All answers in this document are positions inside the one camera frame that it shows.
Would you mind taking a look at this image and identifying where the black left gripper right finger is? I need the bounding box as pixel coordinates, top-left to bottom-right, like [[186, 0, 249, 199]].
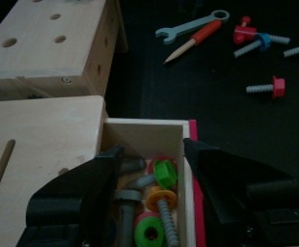
[[182, 137, 299, 247]]

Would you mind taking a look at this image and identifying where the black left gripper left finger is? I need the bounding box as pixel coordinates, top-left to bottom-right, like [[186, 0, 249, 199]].
[[17, 146, 127, 247]]

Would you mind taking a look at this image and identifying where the orange toy nut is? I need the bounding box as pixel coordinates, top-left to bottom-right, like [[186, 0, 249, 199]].
[[145, 185, 180, 213]]

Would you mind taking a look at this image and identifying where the green toy nut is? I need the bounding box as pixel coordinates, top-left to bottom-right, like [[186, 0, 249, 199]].
[[133, 215, 168, 247]]

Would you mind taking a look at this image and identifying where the blue toy nut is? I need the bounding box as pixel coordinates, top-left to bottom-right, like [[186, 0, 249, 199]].
[[254, 32, 274, 53]]

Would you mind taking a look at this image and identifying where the green-headed grey toy bolt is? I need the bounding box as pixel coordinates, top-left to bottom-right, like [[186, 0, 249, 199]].
[[123, 159, 180, 191]]

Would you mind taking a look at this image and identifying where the wooden panel with slot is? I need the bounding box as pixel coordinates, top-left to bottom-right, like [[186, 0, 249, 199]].
[[0, 95, 111, 247]]

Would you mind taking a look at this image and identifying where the grey toy screw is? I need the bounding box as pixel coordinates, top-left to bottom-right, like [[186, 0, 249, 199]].
[[155, 198, 182, 247]]

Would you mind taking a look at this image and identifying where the wooden tool box red side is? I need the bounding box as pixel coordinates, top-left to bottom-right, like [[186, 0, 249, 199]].
[[98, 117, 208, 247]]

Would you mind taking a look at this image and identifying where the grey threaded toy bolt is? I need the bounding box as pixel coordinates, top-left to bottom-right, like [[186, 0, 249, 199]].
[[233, 33, 293, 59]]

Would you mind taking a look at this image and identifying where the wooden toy workbench with holes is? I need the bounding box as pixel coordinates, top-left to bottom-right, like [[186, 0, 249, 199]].
[[0, 0, 131, 102]]

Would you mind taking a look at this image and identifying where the grey-blue toy wrench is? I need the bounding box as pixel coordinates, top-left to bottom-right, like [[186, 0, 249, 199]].
[[155, 9, 232, 45]]

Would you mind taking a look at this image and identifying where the red-handled wooden toy screwdriver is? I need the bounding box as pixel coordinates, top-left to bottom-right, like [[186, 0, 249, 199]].
[[164, 18, 225, 65]]

